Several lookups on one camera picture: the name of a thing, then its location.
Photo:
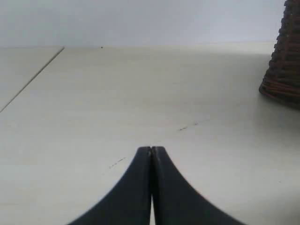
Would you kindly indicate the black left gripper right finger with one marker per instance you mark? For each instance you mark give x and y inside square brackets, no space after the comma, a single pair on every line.
[176,202]

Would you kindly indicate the brown wicker basket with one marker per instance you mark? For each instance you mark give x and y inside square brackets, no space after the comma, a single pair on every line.
[281,81]

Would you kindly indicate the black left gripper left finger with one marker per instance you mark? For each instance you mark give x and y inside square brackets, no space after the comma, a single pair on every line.
[129,201]

